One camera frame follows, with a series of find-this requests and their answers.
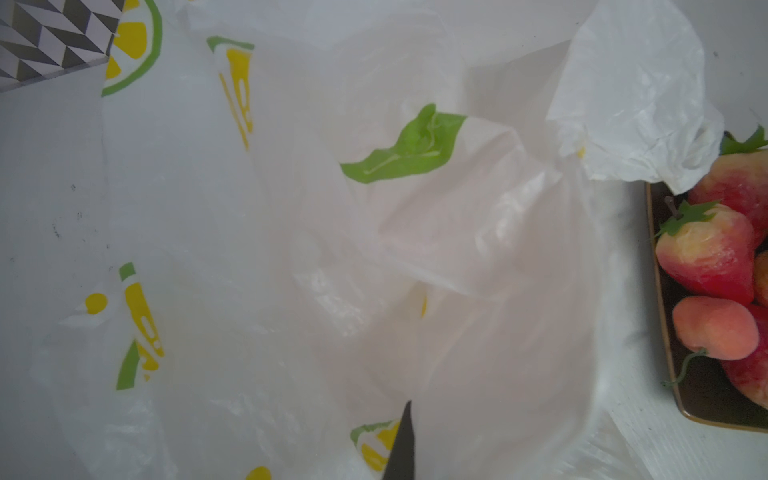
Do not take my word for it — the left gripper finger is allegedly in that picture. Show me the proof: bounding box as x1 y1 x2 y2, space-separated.
382 401 415 480

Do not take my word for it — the white lemon print plastic bag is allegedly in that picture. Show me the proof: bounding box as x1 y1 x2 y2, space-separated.
34 1 723 479

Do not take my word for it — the pink fake peach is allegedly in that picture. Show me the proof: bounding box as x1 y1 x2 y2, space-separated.
662 296 759 388

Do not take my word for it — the fake strawberry pale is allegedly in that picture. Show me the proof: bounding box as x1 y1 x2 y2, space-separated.
721 305 767 409

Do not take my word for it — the black square mat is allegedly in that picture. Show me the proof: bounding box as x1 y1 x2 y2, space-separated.
647 186 767 431

